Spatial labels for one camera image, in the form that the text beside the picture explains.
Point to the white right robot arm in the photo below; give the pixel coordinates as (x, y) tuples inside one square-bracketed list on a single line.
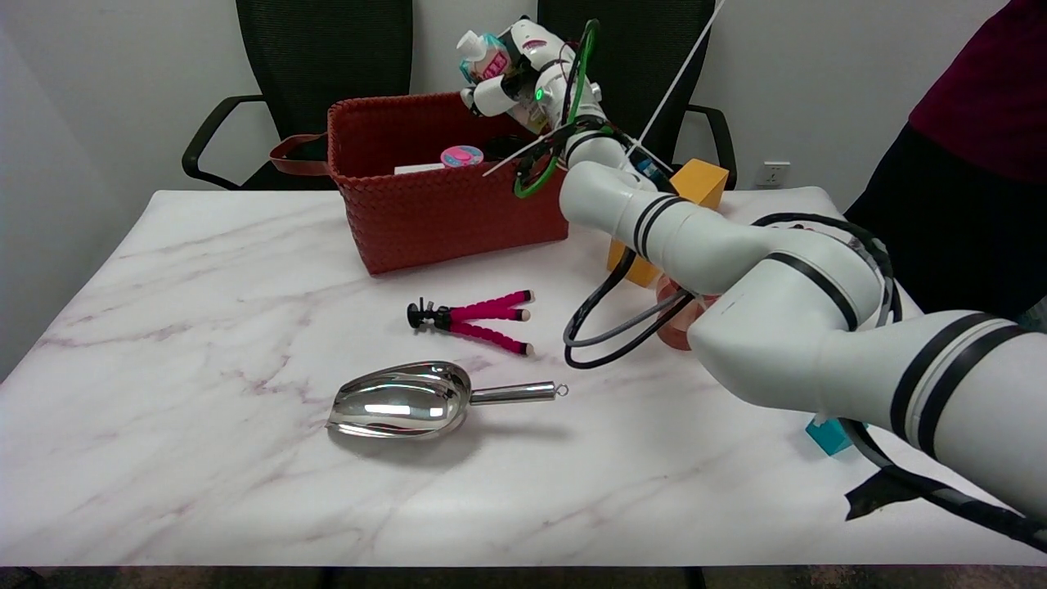
[(785, 319)]

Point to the white flat box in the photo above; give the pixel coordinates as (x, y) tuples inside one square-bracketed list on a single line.
[(419, 168)]

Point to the brown woven storage basket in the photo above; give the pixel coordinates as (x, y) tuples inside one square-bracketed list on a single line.
[(442, 209)]

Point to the yellow rectangular block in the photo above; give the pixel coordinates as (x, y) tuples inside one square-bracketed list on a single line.
[(702, 182)]

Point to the shiny metal scoop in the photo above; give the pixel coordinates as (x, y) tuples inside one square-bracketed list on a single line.
[(401, 401)]

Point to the brown wooden cup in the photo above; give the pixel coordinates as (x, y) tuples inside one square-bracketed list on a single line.
[(675, 327)]

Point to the black round object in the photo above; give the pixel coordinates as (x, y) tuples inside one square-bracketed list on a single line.
[(499, 149)]

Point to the black mesh office chair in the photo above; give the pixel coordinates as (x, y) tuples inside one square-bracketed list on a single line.
[(327, 57), (646, 57)]

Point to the teal small box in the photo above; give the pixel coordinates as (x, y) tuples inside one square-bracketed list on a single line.
[(828, 435)]

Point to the white wall socket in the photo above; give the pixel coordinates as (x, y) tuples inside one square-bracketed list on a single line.
[(775, 173)]

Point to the pink flexible mini tripod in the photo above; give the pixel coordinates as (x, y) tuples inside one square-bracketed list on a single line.
[(483, 312)]

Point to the pink round tin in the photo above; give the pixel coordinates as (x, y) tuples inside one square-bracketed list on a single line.
[(461, 156)]

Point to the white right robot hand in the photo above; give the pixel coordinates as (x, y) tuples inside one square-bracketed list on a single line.
[(540, 49)]

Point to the person in maroon shirt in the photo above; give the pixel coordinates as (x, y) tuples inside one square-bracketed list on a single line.
[(973, 164)]

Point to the thin white rod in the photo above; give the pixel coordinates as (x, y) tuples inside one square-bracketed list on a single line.
[(679, 74)]

